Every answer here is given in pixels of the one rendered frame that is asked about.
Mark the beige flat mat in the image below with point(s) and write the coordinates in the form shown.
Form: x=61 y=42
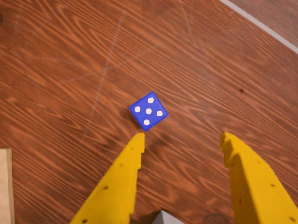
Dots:
x=6 y=188

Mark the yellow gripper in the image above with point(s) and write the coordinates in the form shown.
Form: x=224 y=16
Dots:
x=257 y=195

